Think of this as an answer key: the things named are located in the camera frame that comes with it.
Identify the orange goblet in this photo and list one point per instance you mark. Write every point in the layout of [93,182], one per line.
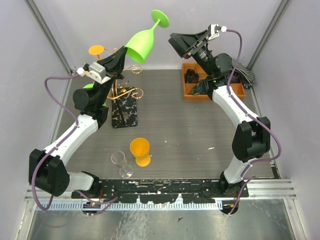
[96,50]
[140,149]

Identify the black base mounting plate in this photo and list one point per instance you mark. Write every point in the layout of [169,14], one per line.
[160,191]

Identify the dark floral cloth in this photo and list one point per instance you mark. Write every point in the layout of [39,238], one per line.
[198,89]

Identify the orange goblet front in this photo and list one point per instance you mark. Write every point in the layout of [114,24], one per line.
[140,149]

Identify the clear wine glass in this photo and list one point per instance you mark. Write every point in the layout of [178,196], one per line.
[119,159]

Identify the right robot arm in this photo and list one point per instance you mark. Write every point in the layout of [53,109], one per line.
[252,134]

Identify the green goblet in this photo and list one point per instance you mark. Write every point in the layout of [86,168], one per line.
[90,86]
[141,44]

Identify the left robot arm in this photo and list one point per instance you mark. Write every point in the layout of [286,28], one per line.
[47,167]

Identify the striped cloth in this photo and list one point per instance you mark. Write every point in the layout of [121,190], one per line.
[246,76]

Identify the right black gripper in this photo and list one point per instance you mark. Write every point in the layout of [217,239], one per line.
[182,43]

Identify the grey cable duct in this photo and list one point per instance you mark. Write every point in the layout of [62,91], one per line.
[178,205]

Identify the gold wine glass rack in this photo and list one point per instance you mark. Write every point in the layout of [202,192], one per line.
[124,110]

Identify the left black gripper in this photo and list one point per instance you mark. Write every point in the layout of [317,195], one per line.
[114,64]

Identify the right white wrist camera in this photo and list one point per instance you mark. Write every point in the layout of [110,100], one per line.
[214,31]

